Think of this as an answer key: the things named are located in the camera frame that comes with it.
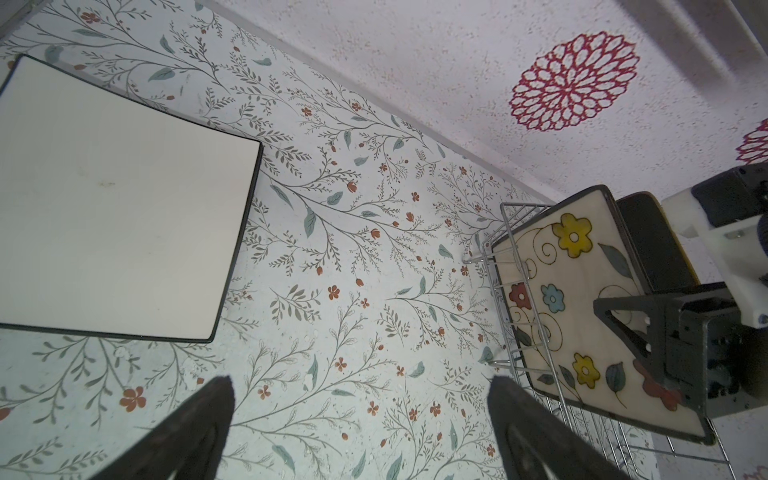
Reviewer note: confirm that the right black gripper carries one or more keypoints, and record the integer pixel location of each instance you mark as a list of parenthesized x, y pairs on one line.
[(728, 318)]

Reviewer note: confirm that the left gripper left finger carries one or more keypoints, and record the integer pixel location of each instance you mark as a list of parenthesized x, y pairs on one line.
[(188, 444)]

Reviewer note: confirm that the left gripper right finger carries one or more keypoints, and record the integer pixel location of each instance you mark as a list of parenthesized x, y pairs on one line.
[(534, 444)]

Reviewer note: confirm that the dark square floral plate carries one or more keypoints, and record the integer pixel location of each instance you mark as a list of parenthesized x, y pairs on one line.
[(575, 252)]

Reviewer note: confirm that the white square plate black rim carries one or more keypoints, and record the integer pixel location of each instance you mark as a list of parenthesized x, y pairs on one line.
[(117, 220)]

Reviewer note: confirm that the chrome wire dish rack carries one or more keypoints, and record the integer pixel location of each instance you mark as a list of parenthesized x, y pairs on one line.
[(498, 255)]

